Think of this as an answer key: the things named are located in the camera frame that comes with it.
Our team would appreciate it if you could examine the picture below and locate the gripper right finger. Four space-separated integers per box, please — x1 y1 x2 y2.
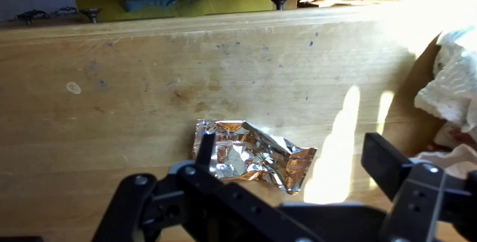
361 133 477 242

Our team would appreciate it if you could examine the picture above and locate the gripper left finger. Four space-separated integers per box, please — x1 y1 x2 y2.
91 133 322 242

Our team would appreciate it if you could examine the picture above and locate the crumpled silver foil wrapper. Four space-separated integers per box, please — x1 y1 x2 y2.
192 119 318 195

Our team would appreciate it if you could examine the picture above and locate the dark drawer knob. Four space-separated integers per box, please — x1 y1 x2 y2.
269 0 290 11
80 8 102 24

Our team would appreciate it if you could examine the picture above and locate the white and red crumpled paper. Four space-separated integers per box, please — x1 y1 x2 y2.
413 122 477 180

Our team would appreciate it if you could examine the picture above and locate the white crumpled paper towel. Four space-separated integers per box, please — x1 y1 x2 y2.
414 27 477 133

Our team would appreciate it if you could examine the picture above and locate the dark ornate drawer handle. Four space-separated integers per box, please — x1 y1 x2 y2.
14 9 51 25
52 6 79 16

